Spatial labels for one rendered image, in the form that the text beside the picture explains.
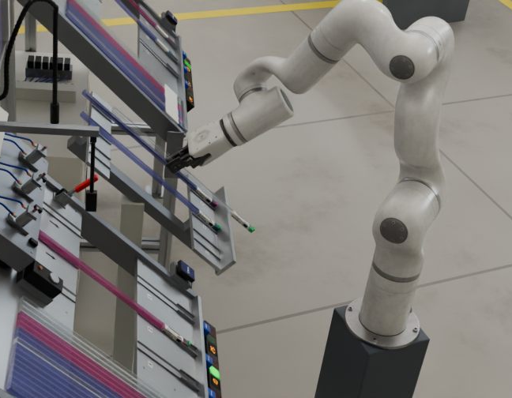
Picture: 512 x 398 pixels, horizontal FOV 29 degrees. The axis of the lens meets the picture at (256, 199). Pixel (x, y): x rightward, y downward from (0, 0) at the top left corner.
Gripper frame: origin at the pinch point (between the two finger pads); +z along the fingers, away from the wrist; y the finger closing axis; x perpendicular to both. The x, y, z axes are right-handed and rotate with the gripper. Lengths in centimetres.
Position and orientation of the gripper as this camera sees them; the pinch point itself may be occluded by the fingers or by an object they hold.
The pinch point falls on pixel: (175, 162)
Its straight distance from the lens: 244.4
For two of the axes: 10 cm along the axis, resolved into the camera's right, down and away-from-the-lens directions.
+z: -8.6, 4.7, 2.2
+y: 1.0, 5.8, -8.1
